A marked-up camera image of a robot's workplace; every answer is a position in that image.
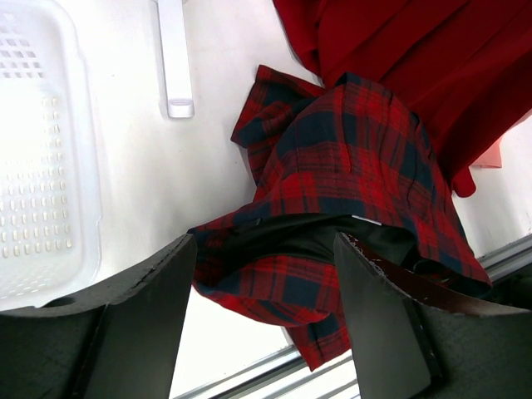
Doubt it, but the pink garment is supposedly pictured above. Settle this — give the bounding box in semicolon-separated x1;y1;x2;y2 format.
471;138;502;169

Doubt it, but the red dress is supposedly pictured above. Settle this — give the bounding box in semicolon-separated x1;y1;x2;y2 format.
274;1;531;197

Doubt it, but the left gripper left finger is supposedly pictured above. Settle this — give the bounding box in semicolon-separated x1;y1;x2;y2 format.
1;234;197;398

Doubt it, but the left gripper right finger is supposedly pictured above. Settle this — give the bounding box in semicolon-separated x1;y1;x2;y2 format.
334;234;531;398

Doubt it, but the metal clothes rack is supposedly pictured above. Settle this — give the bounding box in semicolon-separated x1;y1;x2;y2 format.
157;0;195;119

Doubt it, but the white plastic basket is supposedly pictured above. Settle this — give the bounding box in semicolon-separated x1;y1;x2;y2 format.
1;1;101;310

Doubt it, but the red navy plaid skirt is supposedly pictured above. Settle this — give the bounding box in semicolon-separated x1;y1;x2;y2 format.
186;64;494;373

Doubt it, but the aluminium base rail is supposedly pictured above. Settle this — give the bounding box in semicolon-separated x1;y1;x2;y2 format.
188;238;531;398

